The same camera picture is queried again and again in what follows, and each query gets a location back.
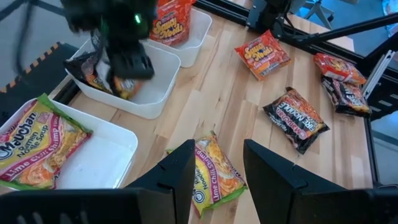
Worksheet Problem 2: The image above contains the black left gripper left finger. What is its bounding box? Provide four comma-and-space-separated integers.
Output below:
126, 139, 197, 224

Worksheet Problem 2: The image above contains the white plastic bin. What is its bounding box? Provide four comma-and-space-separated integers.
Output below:
0, 96, 139, 191
66, 37, 182, 120
146, 7, 213, 68

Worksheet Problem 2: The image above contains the hazard-striped black floor mat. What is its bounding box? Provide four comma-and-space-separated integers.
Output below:
0, 41, 80, 121

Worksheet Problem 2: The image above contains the black fire noodle pack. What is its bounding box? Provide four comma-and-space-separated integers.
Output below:
320, 76, 373, 118
63, 51, 144, 101
262, 86, 330, 156

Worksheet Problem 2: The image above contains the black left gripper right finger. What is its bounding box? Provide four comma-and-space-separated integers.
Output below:
243, 139, 346, 224

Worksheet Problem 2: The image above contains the silver aluminium bar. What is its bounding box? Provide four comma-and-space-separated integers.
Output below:
361, 49, 396, 101

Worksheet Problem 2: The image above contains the orange saucy noods pack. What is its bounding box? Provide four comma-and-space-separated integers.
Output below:
233, 29, 292, 82
149, 0, 196, 47
313, 52, 368, 86

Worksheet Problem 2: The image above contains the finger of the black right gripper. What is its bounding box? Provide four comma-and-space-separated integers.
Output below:
109, 46, 155, 79

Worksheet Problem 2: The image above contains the office chair base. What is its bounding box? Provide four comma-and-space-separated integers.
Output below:
297, 0, 335, 30

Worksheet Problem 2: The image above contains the lime chili shrimp ramen pack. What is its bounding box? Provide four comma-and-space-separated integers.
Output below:
0, 92, 94, 191
165, 130, 249, 218

